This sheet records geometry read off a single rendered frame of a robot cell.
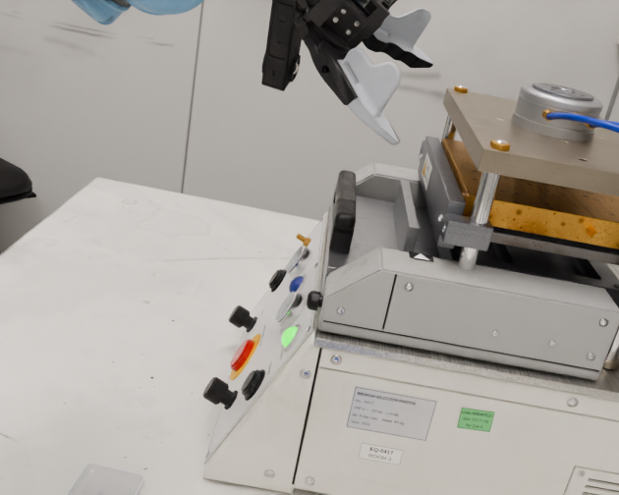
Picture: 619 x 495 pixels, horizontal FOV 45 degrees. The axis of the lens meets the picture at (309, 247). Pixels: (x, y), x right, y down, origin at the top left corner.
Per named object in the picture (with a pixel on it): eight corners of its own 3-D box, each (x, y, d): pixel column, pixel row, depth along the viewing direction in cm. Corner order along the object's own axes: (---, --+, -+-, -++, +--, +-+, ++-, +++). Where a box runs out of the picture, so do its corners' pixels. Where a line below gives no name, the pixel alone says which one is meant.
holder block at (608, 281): (564, 236, 87) (570, 215, 86) (619, 314, 69) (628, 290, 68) (426, 210, 87) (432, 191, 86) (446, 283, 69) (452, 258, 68)
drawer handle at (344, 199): (350, 203, 85) (357, 171, 83) (349, 254, 71) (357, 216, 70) (333, 200, 85) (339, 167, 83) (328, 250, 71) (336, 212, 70)
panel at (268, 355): (247, 319, 100) (326, 215, 94) (204, 465, 72) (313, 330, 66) (235, 311, 100) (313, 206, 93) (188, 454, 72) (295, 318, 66)
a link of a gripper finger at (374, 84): (413, 116, 62) (366, 25, 64) (367, 152, 66) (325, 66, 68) (434, 115, 64) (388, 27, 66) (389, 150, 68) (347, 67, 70)
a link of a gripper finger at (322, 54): (345, 97, 65) (305, 15, 67) (334, 107, 66) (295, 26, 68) (379, 96, 68) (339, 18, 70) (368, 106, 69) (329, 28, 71)
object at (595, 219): (578, 196, 86) (604, 117, 82) (647, 277, 65) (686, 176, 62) (432, 170, 86) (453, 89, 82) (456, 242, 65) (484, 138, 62)
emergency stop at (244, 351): (243, 362, 88) (261, 339, 86) (238, 381, 84) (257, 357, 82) (232, 356, 87) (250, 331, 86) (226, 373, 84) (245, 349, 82)
